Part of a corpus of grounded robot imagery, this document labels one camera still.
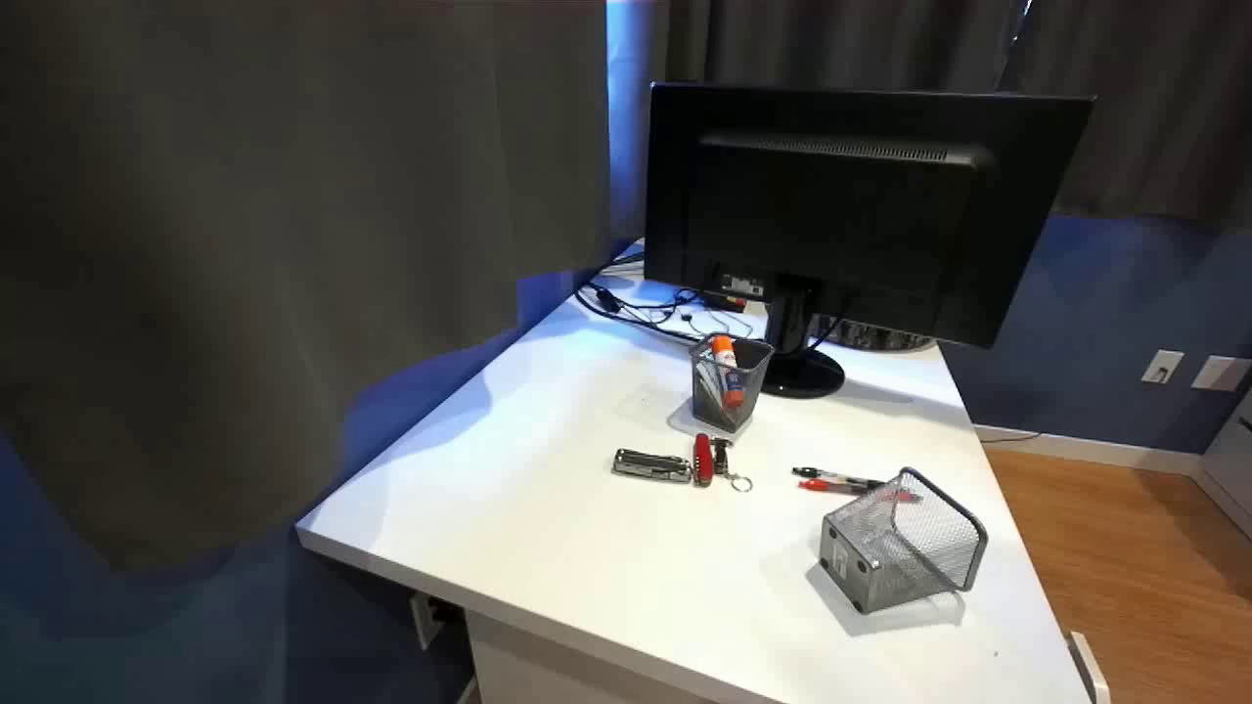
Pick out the black mesh pen cup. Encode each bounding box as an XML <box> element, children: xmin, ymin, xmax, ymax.
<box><xmin>684</xmin><ymin>333</ymin><xmax>780</xmax><ymax>435</ymax></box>

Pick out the grey metal multitool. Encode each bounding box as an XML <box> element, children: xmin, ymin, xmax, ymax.
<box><xmin>610</xmin><ymin>447</ymin><xmax>698</xmax><ymax>488</ymax></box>

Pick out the red pocket knife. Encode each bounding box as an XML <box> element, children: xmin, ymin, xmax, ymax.
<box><xmin>690</xmin><ymin>431</ymin><xmax>759</xmax><ymax>495</ymax></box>

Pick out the white desk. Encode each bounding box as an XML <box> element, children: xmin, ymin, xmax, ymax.
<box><xmin>294</xmin><ymin>248</ymin><xmax>1117</xmax><ymax>704</ymax></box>

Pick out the black pen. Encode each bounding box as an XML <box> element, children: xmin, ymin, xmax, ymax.
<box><xmin>788</xmin><ymin>462</ymin><xmax>891</xmax><ymax>488</ymax></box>

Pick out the black computer monitor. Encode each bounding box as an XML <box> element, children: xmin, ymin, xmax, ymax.
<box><xmin>643</xmin><ymin>78</ymin><xmax>1097</xmax><ymax>402</ymax></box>

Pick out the red pen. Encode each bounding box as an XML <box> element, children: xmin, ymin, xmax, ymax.
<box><xmin>794</xmin><ymin>473</ymin><xmax>925</xmax><ymax>507</ymax></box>

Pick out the grey cabinet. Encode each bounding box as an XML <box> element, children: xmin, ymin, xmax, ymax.
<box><xmin>1192</xmin><ymin>385</ymin><xmax>1252</xmax><ymax>538</ymax></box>

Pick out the black desk cable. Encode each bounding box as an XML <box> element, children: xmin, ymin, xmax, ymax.
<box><xmin>573</xmin><ymin>273</ymin><xmax>721</xmax><ymax>351</ymax></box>

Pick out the grey mesh wire basket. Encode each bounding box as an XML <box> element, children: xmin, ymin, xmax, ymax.
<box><xmin>818</xmin><ymin>465</ymin><xmax>994</xmax><ymax>619</ymax></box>

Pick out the white wall outlet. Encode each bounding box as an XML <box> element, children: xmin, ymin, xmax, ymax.
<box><xmin>1137</xmin><ymin>342</ymin><xmax>1188</xmax><ymax>385</ymax></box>

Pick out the white wall plate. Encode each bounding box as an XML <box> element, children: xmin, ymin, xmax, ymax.
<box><xmin>1188</xmin><ymin>351</ymin><xmax>1252</xmax><ymax>394</ymax></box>

